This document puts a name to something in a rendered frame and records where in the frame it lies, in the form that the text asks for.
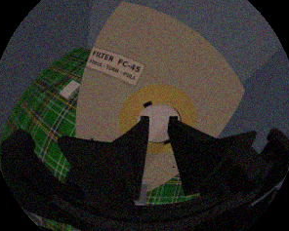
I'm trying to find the grey cylinder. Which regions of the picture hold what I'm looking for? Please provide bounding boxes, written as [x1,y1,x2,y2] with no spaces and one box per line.
[136,100,181,142]

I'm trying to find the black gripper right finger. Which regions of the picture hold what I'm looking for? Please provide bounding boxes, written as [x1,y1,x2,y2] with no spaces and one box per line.
[168,116,258,197]

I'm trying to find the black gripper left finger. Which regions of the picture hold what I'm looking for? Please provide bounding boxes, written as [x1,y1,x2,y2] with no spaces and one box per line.
[58,116,149,201]

